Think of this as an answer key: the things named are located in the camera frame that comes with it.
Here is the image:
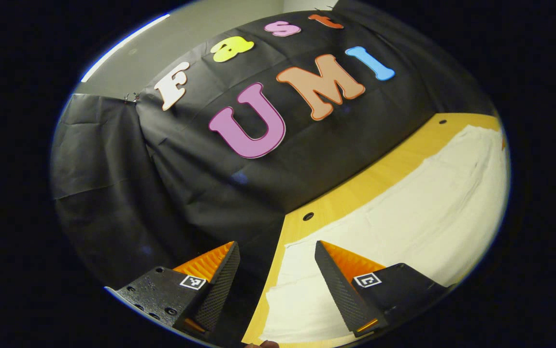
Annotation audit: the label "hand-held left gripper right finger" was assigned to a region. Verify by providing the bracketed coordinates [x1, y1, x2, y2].
[314, 240, 450, 338]

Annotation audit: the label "black backdrop cloth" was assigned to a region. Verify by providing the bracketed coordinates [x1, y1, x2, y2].
[51, 0, 498, 346]

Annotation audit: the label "white jeans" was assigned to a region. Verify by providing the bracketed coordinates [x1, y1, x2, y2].
[261, 125, 509, 345]

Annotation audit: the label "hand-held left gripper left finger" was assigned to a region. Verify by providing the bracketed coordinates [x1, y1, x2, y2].
[106, 241, 241, 339]

